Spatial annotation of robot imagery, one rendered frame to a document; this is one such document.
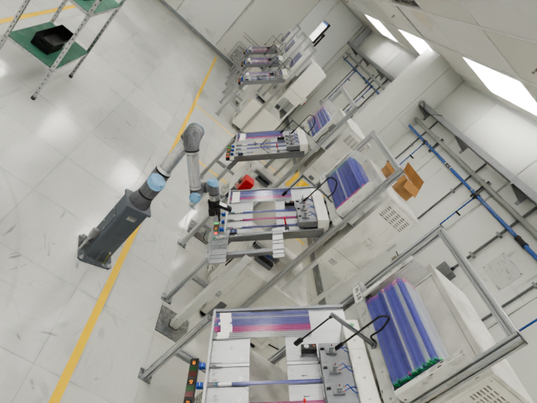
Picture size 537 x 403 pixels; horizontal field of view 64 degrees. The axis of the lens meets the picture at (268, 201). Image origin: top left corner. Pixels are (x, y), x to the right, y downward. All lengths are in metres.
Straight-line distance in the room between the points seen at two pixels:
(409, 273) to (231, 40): 9.78
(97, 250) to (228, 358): 1.38
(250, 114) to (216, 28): 4.30
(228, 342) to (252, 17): 9.82
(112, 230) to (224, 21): 8.93
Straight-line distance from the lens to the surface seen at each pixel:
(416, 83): 6.25
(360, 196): 2.97
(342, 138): 4.36
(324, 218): 3.07
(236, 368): 2.19
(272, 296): 3.40
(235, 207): 3.43
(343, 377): 2.09
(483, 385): 2.02
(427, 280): 2.39
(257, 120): 7.63
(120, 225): 3.04
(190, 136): 2.74
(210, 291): 3.03
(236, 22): 11.45
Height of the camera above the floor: 2.12
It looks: 20 degrees down
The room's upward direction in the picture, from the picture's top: 46 degrees clockwise
